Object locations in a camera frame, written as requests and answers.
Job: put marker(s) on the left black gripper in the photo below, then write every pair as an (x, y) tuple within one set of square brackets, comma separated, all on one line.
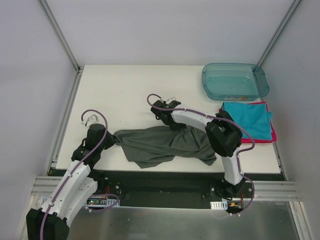
[(109, 139)]

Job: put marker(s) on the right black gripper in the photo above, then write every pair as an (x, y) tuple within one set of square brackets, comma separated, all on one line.
[(172, 124)]

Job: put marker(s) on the dark grey t shirt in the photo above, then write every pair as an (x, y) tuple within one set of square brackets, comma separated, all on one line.
[(153, 146)]

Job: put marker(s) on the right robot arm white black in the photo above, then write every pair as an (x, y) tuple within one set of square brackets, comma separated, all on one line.
[(224, 137)]

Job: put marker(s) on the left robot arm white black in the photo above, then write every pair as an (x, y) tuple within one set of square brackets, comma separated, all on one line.
[(53, 219)]

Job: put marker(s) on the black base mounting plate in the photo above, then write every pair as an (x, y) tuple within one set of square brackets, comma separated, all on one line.
[(176, 190)]

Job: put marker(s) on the teal transparent plastic bin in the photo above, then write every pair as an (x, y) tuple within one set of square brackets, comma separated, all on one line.
[(240, 82)]

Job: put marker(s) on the folded cyan t shirt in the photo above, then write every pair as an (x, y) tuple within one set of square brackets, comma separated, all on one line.
[(252, 120)]

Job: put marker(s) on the folded magenta t shirt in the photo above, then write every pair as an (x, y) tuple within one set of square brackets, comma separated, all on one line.
[(265, 141)]

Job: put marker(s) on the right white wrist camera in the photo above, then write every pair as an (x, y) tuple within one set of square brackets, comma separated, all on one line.
[(171, 100)]

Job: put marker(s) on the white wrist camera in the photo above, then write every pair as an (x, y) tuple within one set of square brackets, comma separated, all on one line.
[(93, 119), (171, 100)]

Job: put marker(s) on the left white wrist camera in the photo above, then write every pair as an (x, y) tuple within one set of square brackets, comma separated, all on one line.
[(93, 119)]

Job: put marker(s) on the left white cable duct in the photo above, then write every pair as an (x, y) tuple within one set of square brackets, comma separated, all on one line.
[(101, 203)]

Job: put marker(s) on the white cable duct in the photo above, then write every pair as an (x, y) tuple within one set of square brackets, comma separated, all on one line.
[(101, 203), (219, 205)]

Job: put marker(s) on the right white cable duct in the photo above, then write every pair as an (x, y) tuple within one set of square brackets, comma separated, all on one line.
[(219, 205)]

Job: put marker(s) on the left aluminium frame post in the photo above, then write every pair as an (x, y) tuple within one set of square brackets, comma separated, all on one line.
[(59, 34)]

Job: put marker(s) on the aluminium frame post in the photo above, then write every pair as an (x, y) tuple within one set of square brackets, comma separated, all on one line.
[(59, 34), (293, 8)]

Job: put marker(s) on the right aluminium frame post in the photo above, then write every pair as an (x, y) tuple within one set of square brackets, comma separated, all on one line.
[(293, 8)]

